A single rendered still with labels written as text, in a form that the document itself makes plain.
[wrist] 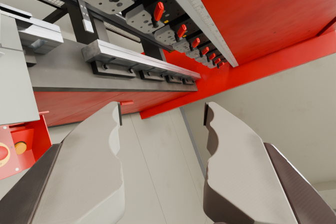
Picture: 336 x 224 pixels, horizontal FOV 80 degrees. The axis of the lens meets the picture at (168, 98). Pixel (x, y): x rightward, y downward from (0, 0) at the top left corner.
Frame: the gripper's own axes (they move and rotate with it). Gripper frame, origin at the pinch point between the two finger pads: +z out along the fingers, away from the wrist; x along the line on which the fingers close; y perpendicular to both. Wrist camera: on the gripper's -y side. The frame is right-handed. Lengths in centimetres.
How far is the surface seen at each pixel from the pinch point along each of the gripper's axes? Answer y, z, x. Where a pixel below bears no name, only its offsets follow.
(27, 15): 0, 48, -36
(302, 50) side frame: 41, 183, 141
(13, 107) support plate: 16.0, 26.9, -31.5
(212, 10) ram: -1, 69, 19
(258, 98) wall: 159, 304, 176
